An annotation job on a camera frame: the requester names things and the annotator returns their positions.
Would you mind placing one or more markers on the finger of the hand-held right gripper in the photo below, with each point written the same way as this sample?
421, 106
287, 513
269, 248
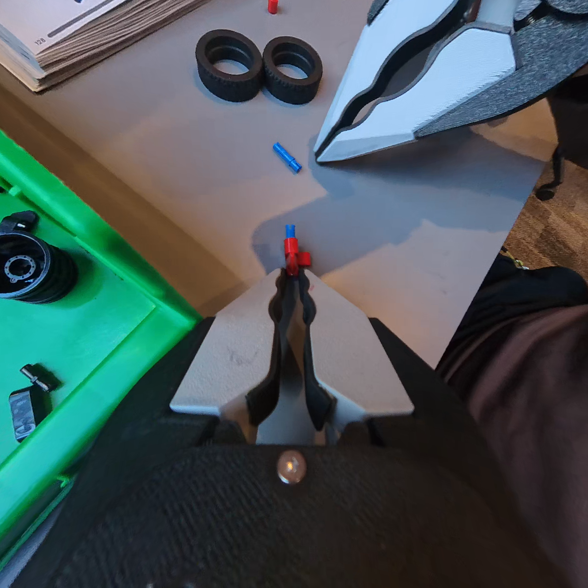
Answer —
468, 69
367, 59

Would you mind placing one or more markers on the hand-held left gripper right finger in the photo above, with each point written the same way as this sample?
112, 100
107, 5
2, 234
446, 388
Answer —
353, 363

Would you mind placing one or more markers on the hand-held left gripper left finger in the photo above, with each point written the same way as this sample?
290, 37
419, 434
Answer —
225, 363

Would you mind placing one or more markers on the blue connector pin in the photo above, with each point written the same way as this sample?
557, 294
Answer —
287, 157

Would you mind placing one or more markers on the red beam assembly blue pins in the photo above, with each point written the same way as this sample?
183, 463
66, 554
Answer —
290, 246

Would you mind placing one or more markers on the black rubber tyre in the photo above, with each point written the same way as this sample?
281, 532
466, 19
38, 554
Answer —
312, 82
211, 78

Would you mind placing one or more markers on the black office chair base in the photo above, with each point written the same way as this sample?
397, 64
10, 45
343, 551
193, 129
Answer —
560, 151

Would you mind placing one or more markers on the green plastic bin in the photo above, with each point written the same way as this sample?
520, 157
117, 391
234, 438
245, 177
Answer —
92, 330

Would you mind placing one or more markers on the black toy wheel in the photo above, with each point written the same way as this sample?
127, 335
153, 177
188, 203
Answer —
50, 275

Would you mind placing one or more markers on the grey black toy piece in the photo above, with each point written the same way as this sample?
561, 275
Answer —
27, 413

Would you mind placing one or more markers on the small black toy part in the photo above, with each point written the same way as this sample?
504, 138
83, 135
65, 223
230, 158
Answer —
18, 221

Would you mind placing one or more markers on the open instruction booklet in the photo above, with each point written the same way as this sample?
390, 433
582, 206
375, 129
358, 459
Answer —
92, 41

